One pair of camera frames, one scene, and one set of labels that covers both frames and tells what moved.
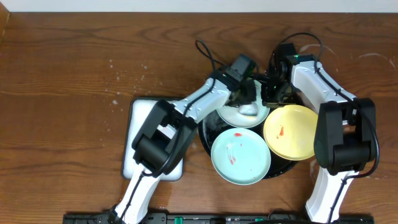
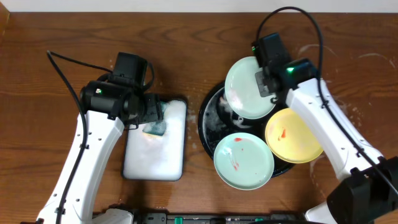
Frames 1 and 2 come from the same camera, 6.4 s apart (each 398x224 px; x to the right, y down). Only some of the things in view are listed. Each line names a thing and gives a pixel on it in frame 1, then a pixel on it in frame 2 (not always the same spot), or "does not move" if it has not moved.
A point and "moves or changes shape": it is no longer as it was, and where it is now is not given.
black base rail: x=215 y=218 does not move
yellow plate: x=289 y=132 does not move
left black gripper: x=246 y=94 to x=154 y=109
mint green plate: x=232 y=115 moves or changes shape
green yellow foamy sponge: x=251 y=109 moves or changes shape
